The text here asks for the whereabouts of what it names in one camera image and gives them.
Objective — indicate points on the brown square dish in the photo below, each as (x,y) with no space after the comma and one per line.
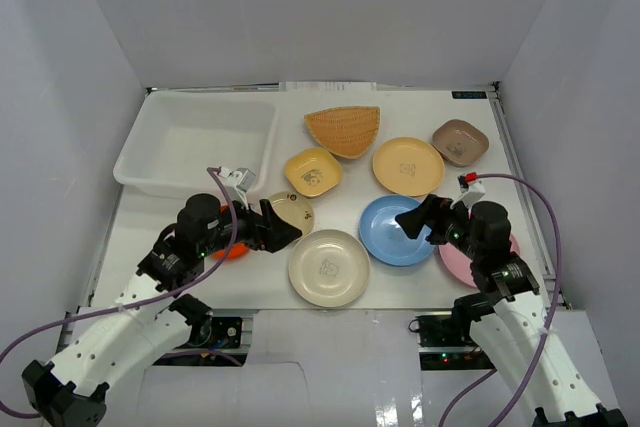
(460,143)

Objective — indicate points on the tan round plate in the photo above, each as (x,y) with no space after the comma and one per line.
(408,166)

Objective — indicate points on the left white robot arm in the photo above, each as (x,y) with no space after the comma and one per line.
(153,314)

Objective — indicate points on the orange round plate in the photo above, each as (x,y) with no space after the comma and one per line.
(239,248)

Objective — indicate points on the dark table label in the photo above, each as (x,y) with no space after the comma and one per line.
(468,95)

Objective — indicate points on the beige patterned small plate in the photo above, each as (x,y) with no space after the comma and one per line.
(294,209)

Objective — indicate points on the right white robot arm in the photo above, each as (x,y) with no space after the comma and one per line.
(507,318)

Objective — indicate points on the yellow square panda dish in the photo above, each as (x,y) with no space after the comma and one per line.
(313,172)

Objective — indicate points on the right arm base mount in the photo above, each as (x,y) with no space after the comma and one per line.
(442,346)

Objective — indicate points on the paper sheet at back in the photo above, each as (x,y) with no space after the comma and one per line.
(327,86)

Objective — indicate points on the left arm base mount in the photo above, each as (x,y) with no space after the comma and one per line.
(217,333)

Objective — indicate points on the woven fan-shaped basket plate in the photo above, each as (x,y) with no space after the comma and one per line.
(347,132)

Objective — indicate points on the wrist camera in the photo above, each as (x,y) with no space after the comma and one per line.
(472,189)
(238,183)

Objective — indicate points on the blue round plate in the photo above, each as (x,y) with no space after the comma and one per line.
(384,238)

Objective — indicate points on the white plastic bin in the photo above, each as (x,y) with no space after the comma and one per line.
(177,136)

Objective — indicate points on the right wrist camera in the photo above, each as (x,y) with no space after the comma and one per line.
(472,189)

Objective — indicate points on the pink round plate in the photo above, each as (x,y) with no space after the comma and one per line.
(457,264)

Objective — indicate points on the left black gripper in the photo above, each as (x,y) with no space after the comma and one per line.
(262,225)

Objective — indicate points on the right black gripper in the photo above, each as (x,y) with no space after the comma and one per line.
(433,208)

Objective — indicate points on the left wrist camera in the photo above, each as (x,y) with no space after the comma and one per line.
(238,183)

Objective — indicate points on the cream round plate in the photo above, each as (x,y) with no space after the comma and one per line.
(329,268)

